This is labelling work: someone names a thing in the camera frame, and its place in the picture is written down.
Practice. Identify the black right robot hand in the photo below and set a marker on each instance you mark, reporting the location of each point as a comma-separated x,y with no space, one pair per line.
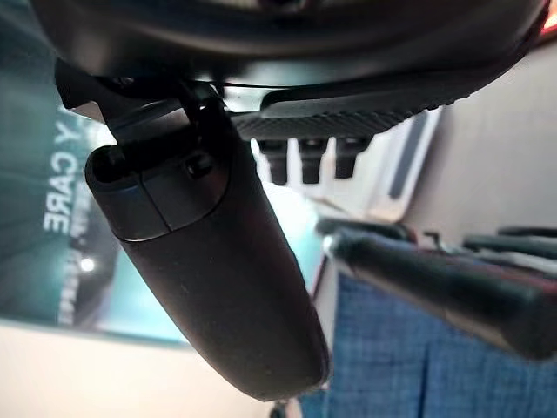
209,270

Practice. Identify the white panel with grey stripe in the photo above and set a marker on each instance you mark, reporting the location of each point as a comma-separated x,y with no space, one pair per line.
383,183

